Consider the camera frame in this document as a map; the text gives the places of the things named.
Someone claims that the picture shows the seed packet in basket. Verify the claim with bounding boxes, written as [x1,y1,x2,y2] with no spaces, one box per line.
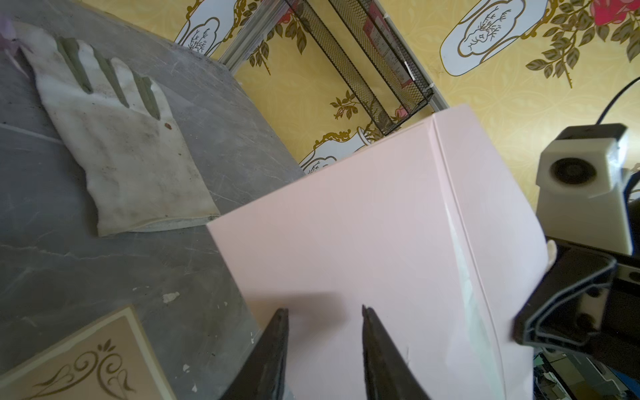
[363,1,414,88]

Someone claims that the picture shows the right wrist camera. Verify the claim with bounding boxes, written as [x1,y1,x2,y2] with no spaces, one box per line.
[536,123,633,255]

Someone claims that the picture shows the dirty white work glove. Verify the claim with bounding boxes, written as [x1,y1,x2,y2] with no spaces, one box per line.
[15,23,219,237]

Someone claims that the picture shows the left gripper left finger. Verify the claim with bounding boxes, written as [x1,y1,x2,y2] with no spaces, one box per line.
[221,308,289,400]

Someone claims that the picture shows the pink envelope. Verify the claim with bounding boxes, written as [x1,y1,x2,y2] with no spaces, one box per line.
[208,106,548,399]

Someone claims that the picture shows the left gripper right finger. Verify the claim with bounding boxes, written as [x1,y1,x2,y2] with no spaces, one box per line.
[362,306,429,400]

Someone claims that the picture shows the black wire mesh basket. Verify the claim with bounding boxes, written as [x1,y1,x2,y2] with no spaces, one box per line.
[287,1,434,136]

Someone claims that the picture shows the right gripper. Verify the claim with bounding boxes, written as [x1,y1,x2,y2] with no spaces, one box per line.
[512,184,640,373]

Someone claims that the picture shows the purple flowers in white pot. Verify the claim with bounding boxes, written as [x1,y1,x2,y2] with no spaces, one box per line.
[1,14,31,78]

